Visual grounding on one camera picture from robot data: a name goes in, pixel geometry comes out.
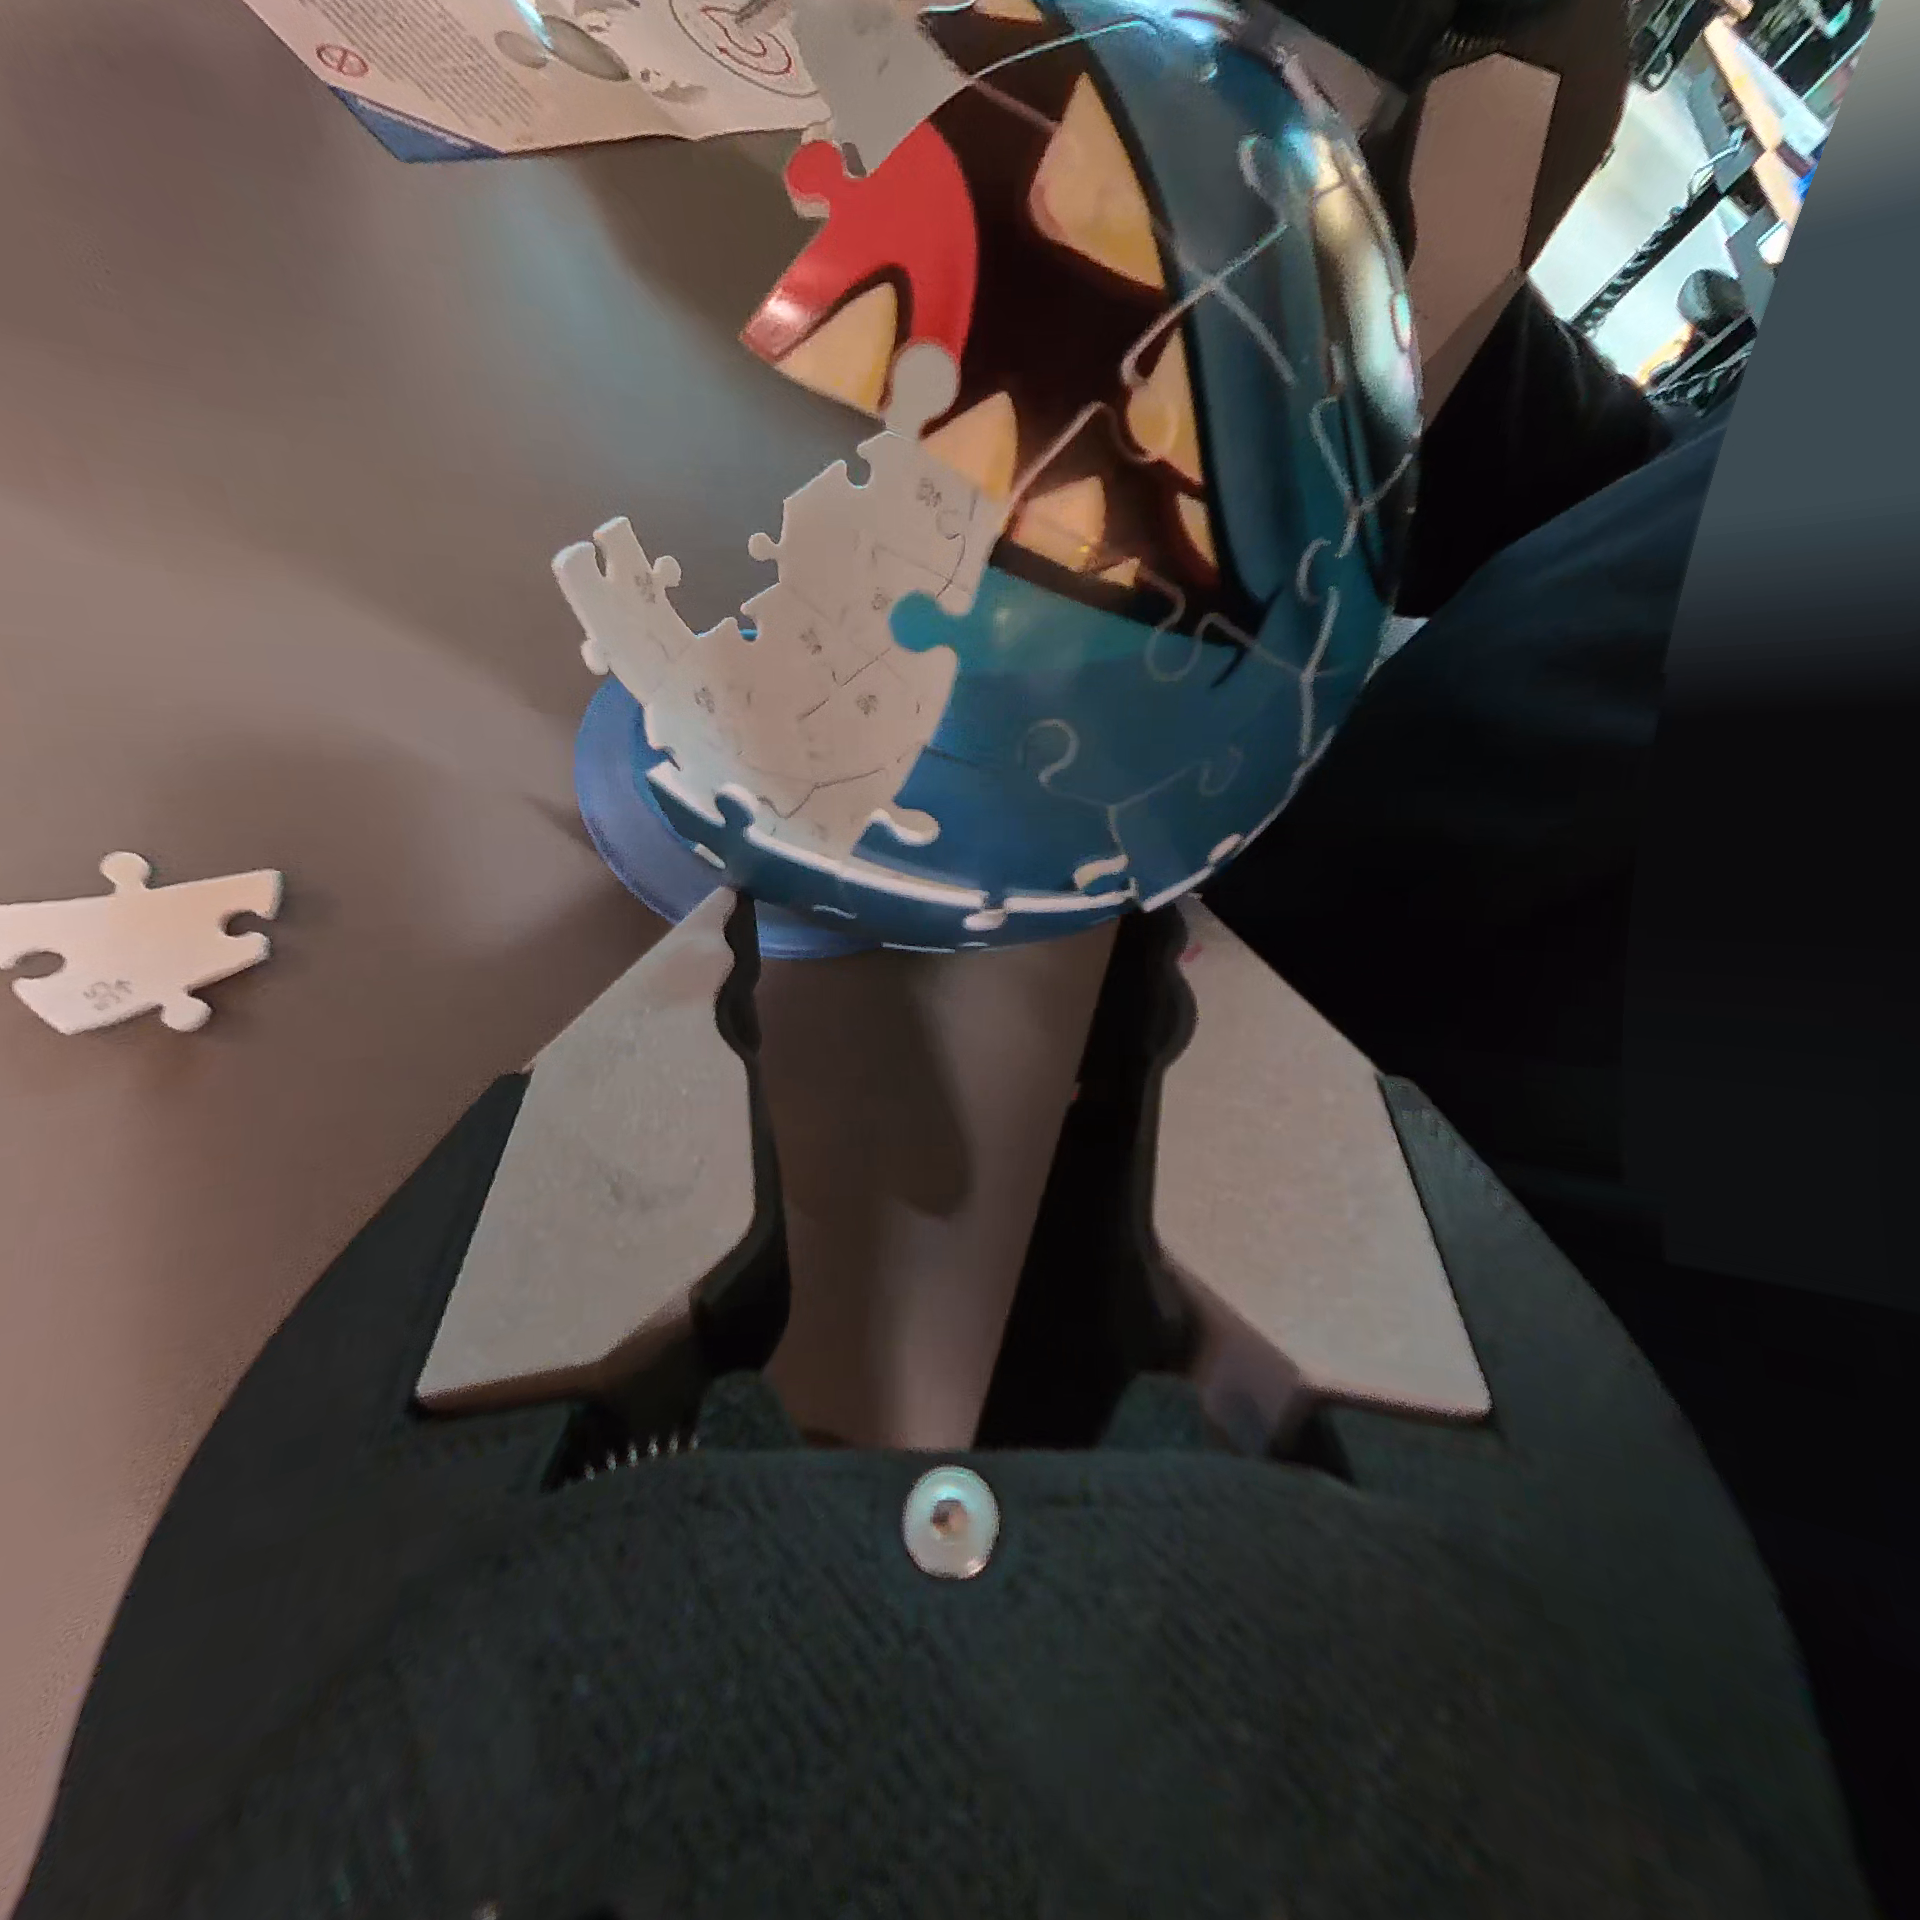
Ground person's right forearm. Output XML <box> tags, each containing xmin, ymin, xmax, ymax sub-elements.
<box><xmin>1399</xmin><ymin>277</ymin><xmax>1727</xmax><ymax>632</ymax></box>

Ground cluttered wooden desk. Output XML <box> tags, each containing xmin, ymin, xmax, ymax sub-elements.
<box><xmin>1695</xmin><ymin>0</ymin><xmax>1867</xmax><ymax>201</ymax></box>

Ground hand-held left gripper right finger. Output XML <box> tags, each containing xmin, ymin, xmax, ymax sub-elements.
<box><xmin>1147</xmin><ymin>900</ymin><xmax>1494</xmax><ymax>1420</ymax></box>

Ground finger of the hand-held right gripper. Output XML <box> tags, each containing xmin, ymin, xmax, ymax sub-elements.
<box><xmin>1399</xmin><ymin>72</ymin><xmax>1571</xmax><ymax>377</ymax></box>

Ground blue plastic ball stand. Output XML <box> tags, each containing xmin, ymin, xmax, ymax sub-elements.
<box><xmin>572</xmin><ymin>683</ymin><xmax>1114</xmax><ymax>964</ymax></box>

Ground blue white puzzle ball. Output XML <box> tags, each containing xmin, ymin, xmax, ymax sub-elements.
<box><xmin>551</xmin><ymin>0</ymin><xmax>1422</xmax><ymax>953</ymax></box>

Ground black swivel chair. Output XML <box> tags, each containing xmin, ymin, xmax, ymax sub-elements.
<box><xmin>1667</xmin><ymin>267</ymin><xmax>1758</xmax><ymax>352</ymax></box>

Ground black desk frame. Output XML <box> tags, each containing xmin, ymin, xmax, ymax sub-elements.
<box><xmin>1566</xmin><ymin>132</ymin><xmax>1756</xmax><ymax>352</ymax></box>

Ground white instruction leaflet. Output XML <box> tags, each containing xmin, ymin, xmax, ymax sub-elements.
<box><xmin>237</xmin><ymin>0</ymin><xmax>843</xmax><ymax>162</ymax></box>

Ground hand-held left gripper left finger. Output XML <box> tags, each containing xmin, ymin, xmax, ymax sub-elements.
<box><xmin>410</xmin><ymin>891</ymin><xmax>784</xmax><ymax>1420</ymax></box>

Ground white puzzle pieces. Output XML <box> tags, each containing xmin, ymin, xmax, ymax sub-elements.
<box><xmin>0</xmin><ymin>851</ymin><xmax>286</xmax><ymax>1041</ymax></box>

